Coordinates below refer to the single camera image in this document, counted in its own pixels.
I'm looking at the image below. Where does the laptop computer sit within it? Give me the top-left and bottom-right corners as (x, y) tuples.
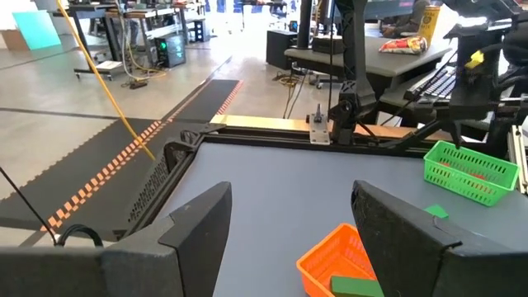
(379, 69), (459, 120)

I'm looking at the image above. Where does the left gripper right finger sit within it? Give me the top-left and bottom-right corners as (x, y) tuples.
(350, 180), (512, 297)

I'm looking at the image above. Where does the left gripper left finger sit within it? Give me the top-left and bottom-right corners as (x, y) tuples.
(101, 181), (233, 297)

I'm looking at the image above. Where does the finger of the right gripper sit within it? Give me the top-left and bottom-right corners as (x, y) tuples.
(449, 119), (464, 150)
(488, 117), (519, 160)

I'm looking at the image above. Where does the yellow can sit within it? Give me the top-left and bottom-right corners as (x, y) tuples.
(417, 4), (441, 47)

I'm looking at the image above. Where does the green wedge block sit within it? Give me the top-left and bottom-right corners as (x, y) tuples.
(423, 204), (450, 220)

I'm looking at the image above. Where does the silver aluminium rail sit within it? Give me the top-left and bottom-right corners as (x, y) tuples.
(507, 123), (528, 195)

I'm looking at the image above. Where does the red snack bag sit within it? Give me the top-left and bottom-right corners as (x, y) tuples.
(378, 35), (429, 55)

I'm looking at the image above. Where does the yellow hanging cable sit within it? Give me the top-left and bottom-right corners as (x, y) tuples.
(55, 0), (157, 162)

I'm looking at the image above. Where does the cardboard box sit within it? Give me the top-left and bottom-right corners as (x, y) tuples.
(0, 29), (30, 52)

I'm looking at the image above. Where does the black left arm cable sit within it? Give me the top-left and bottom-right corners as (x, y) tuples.
(0, 164), (104, 248)

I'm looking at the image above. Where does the computer tower with green light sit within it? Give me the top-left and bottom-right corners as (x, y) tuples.
(153, 33), (187, 69)

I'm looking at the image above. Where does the black mat with orange stripes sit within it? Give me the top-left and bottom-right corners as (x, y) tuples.
(40, 78), (245, 244)
(0, 117), (162, 244)

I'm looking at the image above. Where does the red rectangular block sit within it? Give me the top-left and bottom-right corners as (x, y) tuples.
(465, 170), (492, 182)

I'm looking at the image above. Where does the coiled floor cable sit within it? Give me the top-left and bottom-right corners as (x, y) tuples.
(271, 69), (309, 120)

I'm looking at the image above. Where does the black cabinet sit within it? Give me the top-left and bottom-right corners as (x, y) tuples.
(266, 29), (299, 70)

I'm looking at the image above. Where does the wooden side board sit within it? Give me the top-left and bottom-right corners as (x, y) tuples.
(209, 114), (455, 142)

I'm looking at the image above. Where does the workbench with black legs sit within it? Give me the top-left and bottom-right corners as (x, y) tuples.
(51, 0), (207, 82)

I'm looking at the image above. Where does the silver metal bracket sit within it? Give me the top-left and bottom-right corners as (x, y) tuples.
(308, 102), (332, 146)

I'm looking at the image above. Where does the black box on desk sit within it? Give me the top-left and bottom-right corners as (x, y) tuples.
(311, 35), (347, 55)

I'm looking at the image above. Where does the teal panel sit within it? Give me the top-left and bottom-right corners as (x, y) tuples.
(12, 10), (62, 51)

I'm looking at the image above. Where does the green plastic basket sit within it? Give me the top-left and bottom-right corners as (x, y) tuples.
(423, 139), (521, 208)

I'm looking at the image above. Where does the orange plastic basket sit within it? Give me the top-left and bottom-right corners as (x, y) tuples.
(295, 222), (379, 297)

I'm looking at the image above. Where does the grey desk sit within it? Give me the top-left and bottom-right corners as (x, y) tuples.
(284, 35), (453, 90)

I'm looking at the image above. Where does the small green block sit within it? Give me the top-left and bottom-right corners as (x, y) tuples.
(329, 275), (385, 297)

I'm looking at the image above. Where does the yellow tag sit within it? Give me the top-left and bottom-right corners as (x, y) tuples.
(464, 49), (485, 70)

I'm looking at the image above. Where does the person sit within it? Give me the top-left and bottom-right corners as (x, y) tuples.
(381, 0), (432, 39)

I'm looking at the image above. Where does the black backlit keyboard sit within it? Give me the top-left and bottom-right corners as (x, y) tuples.
(406, 68), (458, 100)

